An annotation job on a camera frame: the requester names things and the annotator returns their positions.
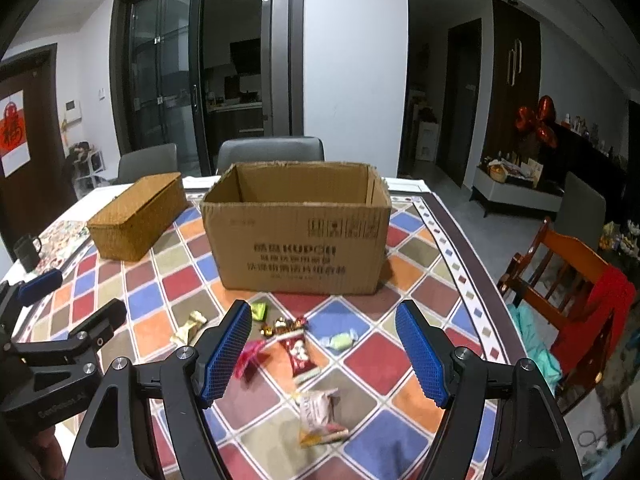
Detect brown cardboard box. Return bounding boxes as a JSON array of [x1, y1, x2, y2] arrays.
[[200, 161, 393, 296]]

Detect teal cloth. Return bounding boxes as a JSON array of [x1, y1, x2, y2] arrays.
[[507, 302, 563, 396]]

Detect white snack packet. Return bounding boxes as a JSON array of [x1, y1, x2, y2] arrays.
[[297, 387, 341, 433]]

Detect brown foil chocolate candy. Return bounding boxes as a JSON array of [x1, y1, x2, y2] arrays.
[[260, 317, 293, 339]]

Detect wooden chair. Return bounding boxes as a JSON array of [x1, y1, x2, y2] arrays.
[[496, 216, 640, 416]]

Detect red paper door poster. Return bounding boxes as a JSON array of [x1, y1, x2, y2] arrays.
[[0, 90, 32, 177]]

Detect black mug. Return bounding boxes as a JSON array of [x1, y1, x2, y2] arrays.
[[12, 234, 43, 271]]

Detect pink candy wrapper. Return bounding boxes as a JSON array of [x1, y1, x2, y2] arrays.
[[235, 339, 268, 381]]

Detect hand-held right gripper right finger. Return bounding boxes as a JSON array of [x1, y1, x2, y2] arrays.
[[395, 300, 583, 480]]

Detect floral printed mat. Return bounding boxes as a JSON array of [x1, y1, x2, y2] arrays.
[[35, 220, 93, 271]]

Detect white low cabinet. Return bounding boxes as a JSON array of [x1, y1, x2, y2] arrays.
[[472, 166, 565, 218]]

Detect dark wooden door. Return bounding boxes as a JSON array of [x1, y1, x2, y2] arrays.
[[0, 44, 76, 266]]

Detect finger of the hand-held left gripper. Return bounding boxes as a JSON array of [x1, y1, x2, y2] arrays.
[[12, 298, 128, 386], [0, 269, 63, 351]]

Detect black range hood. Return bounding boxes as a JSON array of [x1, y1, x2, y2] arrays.
[[230, 40, 263, 78]]

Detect sliding glass door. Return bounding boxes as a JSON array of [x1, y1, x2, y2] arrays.
[[111, 0, 206, 176]]

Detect small white box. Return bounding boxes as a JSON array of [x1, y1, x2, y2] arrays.
[[417, 121, 441, 162]]

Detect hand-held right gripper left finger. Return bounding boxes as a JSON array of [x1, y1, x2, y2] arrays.
[[65, 300, 253, 480]]

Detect brown wardrobe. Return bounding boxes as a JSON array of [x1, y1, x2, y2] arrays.
[[484, 0, 542, 161]]

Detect woven rattan basket box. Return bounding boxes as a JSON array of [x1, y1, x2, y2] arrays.
[[86, 171, 190, 262]]

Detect white storage rack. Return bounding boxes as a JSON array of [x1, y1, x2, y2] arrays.
[[67, 141, 106, 188]]

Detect dark interior door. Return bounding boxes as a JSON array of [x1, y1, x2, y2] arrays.
[[435, 19, 483, 188]]

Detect dark sideboard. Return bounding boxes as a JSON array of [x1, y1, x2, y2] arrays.
[[550, 122, 631, 221]]

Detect red cloth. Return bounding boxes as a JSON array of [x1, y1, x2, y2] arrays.
[[550, 265, 637, 386]]

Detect orange yellow snack packet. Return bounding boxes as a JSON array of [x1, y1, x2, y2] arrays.
[[299, 427, 349, 447]]

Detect light green candy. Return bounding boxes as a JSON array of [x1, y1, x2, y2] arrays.
[[322, 329, 358, 352]]

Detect grey upholstered chair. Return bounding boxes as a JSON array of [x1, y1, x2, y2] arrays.
[[216, 136, 326, 176], [117, 142, 180, 184], [554, 171, 607, 251]]

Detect person's left hand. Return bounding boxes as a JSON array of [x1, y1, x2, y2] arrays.
[[27, 427, 68, 466]]

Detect red snack packet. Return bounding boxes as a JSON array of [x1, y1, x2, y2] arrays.
[[272, 330, 321, 381]]

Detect gold candy packet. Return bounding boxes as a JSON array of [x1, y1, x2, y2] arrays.
[[170, 310, 208, 347]]

